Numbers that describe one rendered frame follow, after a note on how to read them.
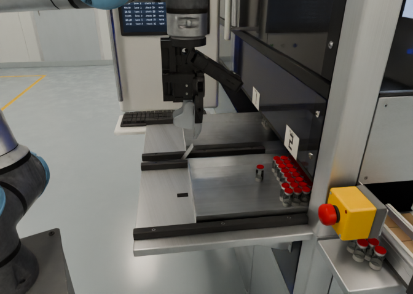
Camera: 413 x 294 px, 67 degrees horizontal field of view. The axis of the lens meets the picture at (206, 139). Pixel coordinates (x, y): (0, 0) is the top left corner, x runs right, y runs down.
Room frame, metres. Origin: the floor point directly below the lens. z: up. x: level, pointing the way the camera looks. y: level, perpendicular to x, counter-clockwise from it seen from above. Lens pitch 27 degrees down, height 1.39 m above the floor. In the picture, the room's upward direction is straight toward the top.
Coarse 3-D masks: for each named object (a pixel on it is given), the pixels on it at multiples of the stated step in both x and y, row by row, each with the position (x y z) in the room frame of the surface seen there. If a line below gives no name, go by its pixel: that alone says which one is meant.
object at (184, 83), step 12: (204, 36) 0.62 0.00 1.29; (168, 48) 0.59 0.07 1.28; (180, 48) 0.60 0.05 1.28; (192, 48) 0.60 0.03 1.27; (168, 60) 0.61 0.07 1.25; (180, 60) 0.60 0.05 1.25; (168, 72) 0.60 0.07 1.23; (180, 72) 0.59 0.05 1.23; (192, 72) 0.59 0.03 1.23; (168, 84) 0.58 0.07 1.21; (180, 84) 0.58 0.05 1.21; (192, 84) 0.58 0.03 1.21; (204, 84) 0.58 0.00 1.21; (168, 96) 0.57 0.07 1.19; (180, 96) 0.58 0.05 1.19; (192, 96) 0.58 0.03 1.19; (204, 96) 0.59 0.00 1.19
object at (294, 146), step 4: (288, 128) 0.74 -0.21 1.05; (288, 132) 0.74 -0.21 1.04; (292, 132) 0.71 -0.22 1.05; (288, 136) 0.73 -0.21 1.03; (296, 136) 0.69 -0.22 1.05; (288, 140) 0.73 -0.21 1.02; (296, 140) 0.68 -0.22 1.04; (284, 144) 0.75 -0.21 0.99; (288, 144) 0.73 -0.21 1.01; (296, 144) 0.68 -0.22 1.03; (288, 148) 0.72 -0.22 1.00; (292, 148) 0.70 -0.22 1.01; (296, 148) 0.68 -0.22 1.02; (292, 152) 0.70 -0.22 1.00; (296, 152) 0.67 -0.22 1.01; (296, 156) 0.67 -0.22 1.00
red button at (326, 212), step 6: (324, 204) 0.47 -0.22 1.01; (330, 204) 0.47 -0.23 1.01; (318, 210) 0.47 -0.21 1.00; (324, 210) 0.46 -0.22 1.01; (330, 210) 0.45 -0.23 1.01; (318, 216) 0.47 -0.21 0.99; (324, 216) 0.45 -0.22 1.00; (330, 216) 0.45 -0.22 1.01; (336, 216) 0.45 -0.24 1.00; (324, 222) 0.45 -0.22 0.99; (330, 222) 0.44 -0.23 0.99
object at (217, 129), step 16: (256, 112) 1.18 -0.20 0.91; (208, 128) 1.10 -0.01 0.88; (224, 128) 1.10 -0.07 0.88; (240, 128) 1.10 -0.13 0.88; (256, 128) 1.10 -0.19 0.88; (208, 144) 0.90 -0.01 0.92; (224, 144) 0.90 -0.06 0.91; (240, 144) 0.91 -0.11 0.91; (256, 144) 0.92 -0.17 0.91; (272, 144) 0.93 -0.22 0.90
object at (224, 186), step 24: (192, 168) 0.81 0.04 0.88; (216, 168) 0.81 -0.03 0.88; (240, 168) 0.81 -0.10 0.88; (264, 168) 0.81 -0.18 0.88; (192, 192) 0.64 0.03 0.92; (216, 192) 0.69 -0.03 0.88; (240, 192) 0.69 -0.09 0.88; (264, 192) 0.69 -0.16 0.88; (216, 216) 0.56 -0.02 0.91; (240, 216) 0.56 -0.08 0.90; (264, 216) 0.57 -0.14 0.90
